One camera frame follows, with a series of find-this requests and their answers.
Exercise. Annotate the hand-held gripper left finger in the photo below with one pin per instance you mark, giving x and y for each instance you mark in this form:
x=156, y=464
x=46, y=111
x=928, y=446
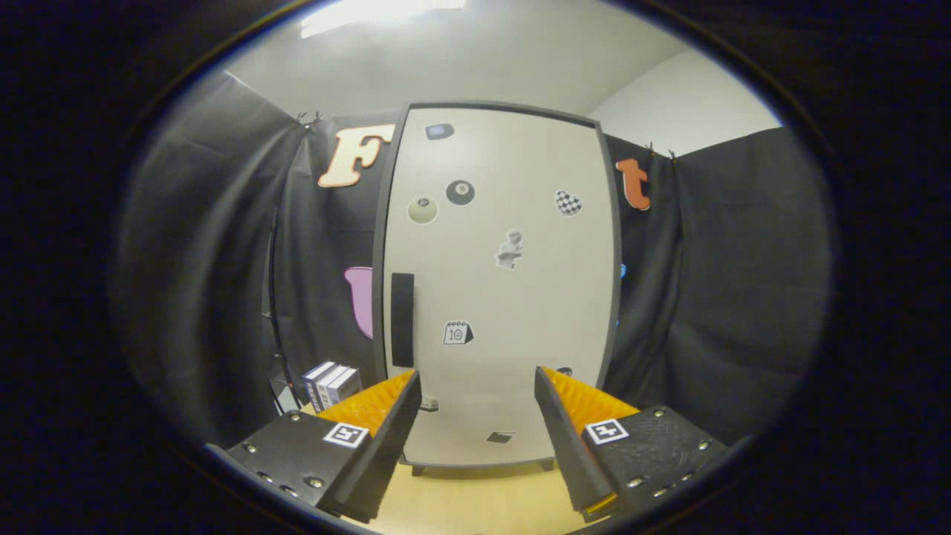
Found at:
x=386, y=446

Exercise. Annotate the white spine book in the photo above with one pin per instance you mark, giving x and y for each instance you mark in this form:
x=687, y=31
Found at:
x=329, y=383

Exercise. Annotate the grey cabinet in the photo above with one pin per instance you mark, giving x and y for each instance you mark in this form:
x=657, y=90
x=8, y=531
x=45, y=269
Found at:
x=379, y=238

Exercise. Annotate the dark blue book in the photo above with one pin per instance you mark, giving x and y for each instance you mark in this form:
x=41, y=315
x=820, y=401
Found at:
x=316, y=380

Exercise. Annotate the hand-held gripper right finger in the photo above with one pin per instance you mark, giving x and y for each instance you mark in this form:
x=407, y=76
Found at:
x=568, y=446

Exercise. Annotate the black backdrop cloth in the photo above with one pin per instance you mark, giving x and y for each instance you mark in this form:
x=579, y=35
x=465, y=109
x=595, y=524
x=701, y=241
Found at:
x=728, y=297

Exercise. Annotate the black stand pole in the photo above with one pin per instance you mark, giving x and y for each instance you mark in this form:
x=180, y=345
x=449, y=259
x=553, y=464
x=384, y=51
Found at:
x=274, y=297

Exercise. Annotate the white cabinet door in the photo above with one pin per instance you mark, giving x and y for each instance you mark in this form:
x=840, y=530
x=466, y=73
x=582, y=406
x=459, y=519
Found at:
x=520, y=163

